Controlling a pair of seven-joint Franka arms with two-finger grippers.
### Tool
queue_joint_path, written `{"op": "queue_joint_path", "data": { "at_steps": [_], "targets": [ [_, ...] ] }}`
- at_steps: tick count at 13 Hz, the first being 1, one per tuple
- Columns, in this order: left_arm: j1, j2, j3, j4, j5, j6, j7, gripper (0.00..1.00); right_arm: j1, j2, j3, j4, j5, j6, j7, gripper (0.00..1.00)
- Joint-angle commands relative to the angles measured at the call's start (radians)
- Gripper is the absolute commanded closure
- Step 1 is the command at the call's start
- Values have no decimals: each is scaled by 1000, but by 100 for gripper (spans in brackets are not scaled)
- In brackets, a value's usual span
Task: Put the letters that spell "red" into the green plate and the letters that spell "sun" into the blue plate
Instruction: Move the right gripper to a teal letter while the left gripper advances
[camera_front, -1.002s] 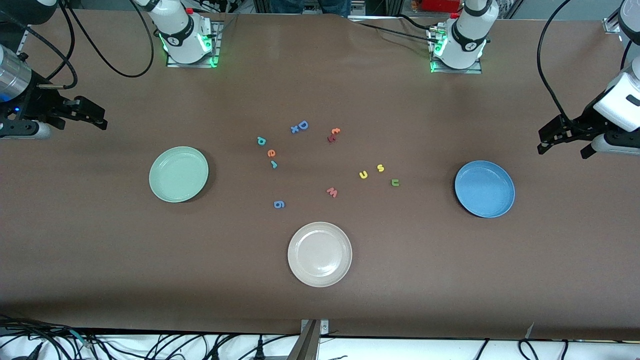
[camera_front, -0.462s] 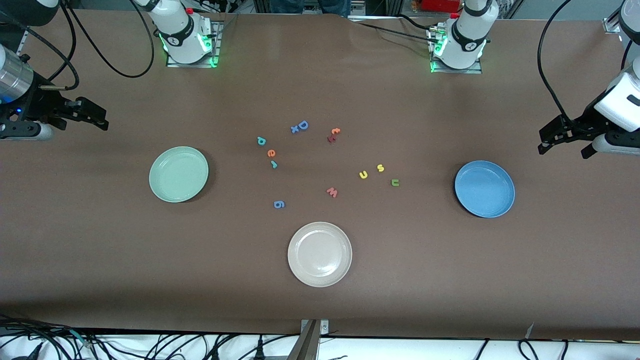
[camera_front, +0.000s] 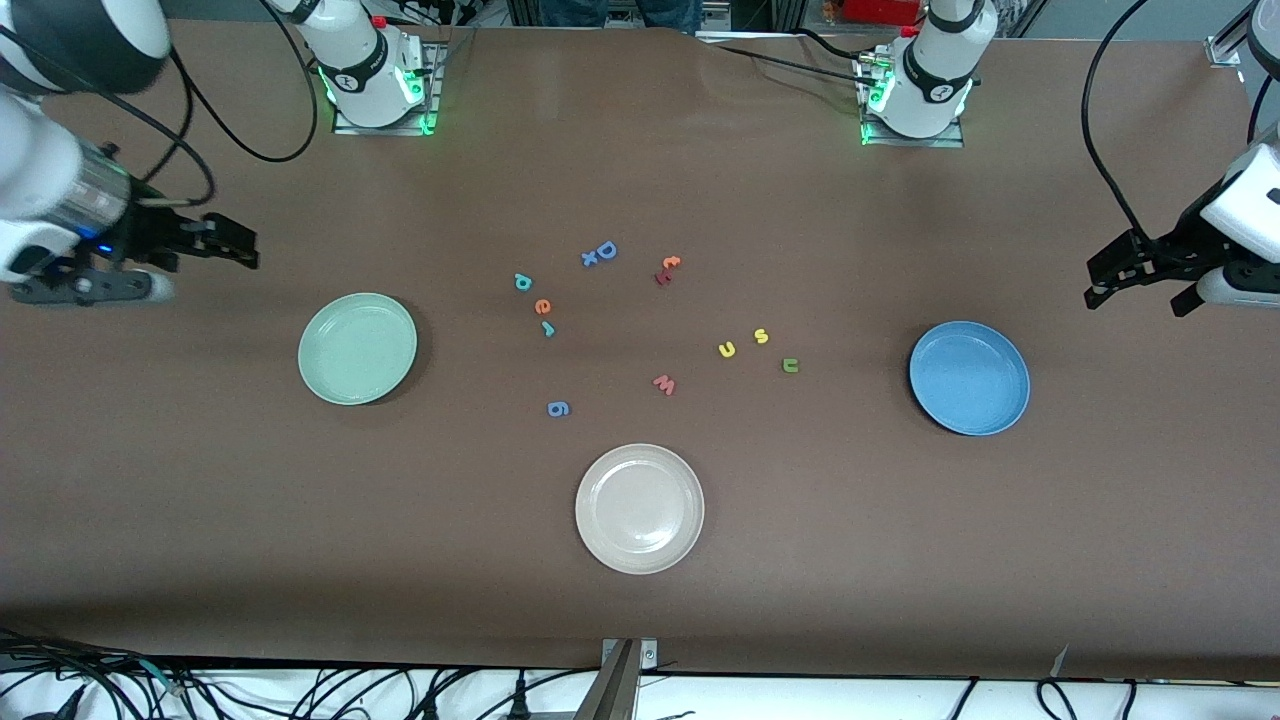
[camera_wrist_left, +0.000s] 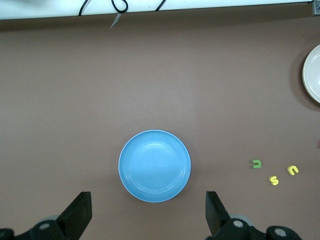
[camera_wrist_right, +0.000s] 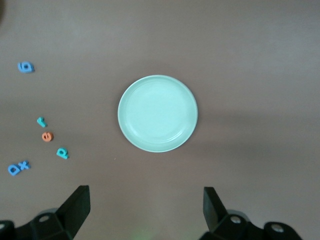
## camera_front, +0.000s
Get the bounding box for pale green plate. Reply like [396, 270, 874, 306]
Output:
[297, 292, 419, 407]

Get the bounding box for blue plate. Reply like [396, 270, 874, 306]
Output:
[908, 320, 1032, 437]

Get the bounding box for red box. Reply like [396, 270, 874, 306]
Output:
[838, 0, 926, 26]

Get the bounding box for table cover sheet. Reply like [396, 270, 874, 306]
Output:
[0, 18, 1280, 681]

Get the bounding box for person in blue jeans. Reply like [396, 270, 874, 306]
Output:
[540, 0, 706, 36]

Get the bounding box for beige plate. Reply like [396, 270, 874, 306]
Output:
[574, 443, 706, 576]

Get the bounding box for short black arm cable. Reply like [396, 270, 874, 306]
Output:
[0, 25, 216, 206]
[1248, 75, 1276, 141]

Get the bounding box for long black arm cable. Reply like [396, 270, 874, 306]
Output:
[165, 0, 319, 163]
[1082, 0, 1166, 246]

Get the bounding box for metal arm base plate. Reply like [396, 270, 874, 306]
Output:
[858, 55, 966, 149]
[332, 40, 446, 136]

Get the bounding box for black cables on table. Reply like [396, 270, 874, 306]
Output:
[700, 30, 881, 89]

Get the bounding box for green tipped cable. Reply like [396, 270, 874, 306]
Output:
[138, 658, 191, 698]

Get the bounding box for metal post with bracket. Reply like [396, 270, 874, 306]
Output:
[575, 638, 659, 720]

